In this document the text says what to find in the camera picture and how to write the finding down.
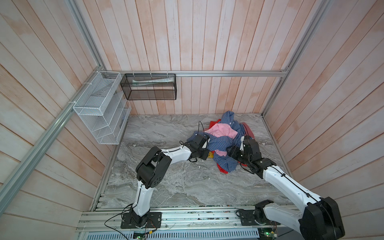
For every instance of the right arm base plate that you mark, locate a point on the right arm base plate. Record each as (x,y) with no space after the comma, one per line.
(253,218)

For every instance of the red cloth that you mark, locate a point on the red cloth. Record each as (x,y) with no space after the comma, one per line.
(222,169)

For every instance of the pink cloth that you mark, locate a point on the pink cloth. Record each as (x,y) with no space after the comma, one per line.
(221,137)

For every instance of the left aluminium frame bar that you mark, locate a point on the left aluminium frame bar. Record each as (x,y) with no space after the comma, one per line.
(28,164)

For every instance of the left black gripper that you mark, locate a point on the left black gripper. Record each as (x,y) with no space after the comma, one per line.
(204,157)

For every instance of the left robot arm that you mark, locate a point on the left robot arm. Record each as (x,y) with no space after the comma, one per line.
(153,167)

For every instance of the white wire mesh shelf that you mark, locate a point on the white wire mesh shelf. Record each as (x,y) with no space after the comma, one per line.
(103,108)

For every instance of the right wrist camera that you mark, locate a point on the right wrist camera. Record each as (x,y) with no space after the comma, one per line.
(242,143)

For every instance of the aluminium mounting rail base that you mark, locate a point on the aluminium mounting rail base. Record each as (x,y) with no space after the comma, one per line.
(185,223)

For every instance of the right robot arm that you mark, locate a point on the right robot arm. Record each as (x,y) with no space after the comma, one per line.
(315,218)

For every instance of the blue checkered shirt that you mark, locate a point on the blue checkered shirt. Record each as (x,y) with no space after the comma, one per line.
(224,134)

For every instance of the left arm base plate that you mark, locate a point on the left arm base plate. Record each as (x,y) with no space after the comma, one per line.
(148,220)

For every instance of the black wire mesh basket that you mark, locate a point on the black wire mesh basket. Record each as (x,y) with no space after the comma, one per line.
(139,87)

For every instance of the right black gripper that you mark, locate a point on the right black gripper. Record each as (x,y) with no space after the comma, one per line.
(232,151)

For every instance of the horizontal aluminium frame bar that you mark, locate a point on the horizontal aluminium frame bar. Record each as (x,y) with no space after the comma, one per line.
(217,73)

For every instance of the maroon cloth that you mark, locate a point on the maroon cloth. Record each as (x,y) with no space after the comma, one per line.
(248,131)

